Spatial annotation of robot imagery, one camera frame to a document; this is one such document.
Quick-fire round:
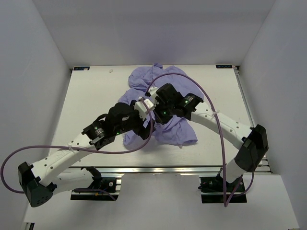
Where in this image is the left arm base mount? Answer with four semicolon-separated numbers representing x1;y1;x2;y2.
71;166;120;201

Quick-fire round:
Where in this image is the lilac zip jacket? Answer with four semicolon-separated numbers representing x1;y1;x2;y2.
118;63;204;146

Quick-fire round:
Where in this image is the dark table corner label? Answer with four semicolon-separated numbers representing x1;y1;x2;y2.
215;64;233;69

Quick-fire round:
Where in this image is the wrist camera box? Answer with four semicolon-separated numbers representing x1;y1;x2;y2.
145;83;183;106
105;100;145;128

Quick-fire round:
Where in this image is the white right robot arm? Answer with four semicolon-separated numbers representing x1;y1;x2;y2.
152;92;269;191

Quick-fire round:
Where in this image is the aluminium table front rail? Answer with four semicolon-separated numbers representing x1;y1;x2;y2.
44;164;272;174

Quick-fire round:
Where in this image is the white front cover board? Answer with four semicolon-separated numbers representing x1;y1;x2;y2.
24;173;299;230

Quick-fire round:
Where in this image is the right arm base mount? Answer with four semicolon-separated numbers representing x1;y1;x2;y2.
198;176;247;204

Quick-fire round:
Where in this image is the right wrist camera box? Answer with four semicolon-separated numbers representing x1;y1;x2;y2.
145;83;183;106

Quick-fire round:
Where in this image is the dark left corner label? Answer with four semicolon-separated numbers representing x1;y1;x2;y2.
73;66;90;71

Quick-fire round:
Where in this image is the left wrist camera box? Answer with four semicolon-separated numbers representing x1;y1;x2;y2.
105;100;145;128

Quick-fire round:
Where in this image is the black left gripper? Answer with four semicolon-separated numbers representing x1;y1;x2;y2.
115;100;155;139

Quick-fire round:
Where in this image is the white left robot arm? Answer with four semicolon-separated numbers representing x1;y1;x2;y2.
18;114;154;207

